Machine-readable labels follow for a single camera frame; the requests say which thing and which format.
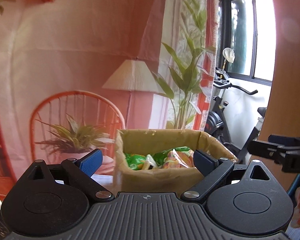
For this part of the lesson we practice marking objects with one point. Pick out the brown cardboard box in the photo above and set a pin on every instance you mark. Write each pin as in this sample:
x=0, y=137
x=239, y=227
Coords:
x=151, y=141

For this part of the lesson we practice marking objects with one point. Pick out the plaid strawberry bedsheet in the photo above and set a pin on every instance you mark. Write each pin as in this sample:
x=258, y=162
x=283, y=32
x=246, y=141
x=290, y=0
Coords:
x=104, y=180

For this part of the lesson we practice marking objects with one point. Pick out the printed room wall tapestry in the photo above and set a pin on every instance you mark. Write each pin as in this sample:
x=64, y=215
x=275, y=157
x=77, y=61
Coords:
x=75, y=72

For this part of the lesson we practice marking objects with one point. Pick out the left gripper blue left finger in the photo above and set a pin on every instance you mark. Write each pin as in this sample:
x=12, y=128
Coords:
x=79, y=172

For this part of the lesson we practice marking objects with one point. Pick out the green pink cucumber chip bag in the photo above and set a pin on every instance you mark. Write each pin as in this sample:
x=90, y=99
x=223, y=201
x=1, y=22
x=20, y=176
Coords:
x=178, y=157

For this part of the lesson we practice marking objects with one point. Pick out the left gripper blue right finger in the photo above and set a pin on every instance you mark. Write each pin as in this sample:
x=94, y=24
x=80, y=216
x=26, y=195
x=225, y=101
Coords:
x=215, y=172

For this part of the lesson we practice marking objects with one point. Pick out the dark framed window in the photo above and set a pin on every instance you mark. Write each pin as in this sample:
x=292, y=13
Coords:
x=246, y=40

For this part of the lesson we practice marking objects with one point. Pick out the black exercise bike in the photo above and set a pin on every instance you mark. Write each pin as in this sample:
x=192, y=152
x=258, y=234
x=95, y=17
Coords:
x=218, y=122

